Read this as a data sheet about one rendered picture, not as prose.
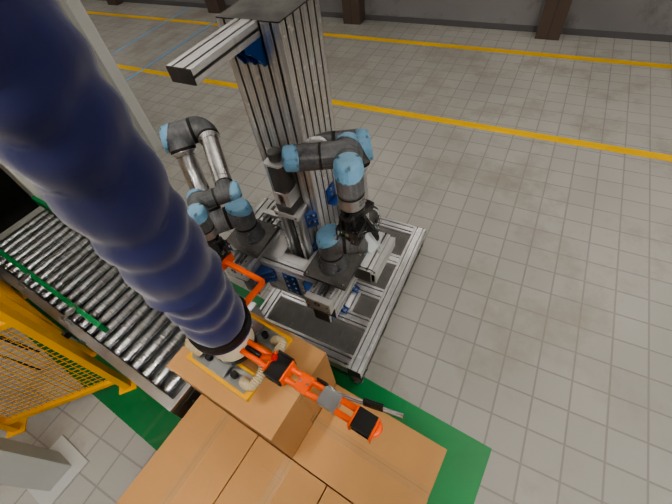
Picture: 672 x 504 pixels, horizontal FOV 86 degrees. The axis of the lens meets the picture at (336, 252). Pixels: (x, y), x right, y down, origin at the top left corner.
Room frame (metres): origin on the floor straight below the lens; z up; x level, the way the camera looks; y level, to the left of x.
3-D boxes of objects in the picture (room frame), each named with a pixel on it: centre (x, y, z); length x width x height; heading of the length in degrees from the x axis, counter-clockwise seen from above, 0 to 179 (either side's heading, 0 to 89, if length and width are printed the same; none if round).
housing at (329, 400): (0.38, 0.11, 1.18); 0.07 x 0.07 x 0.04; 50
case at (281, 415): (0.68, 0.48, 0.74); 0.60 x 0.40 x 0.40; 51
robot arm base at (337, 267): (1.04, 0.02, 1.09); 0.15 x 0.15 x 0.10
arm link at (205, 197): (1.16, 0.51, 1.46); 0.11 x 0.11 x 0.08; 13
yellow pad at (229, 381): (0.60, 0.52, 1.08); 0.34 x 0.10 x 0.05; 50
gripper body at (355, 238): (0.72, -0.06, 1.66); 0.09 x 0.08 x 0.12; 145
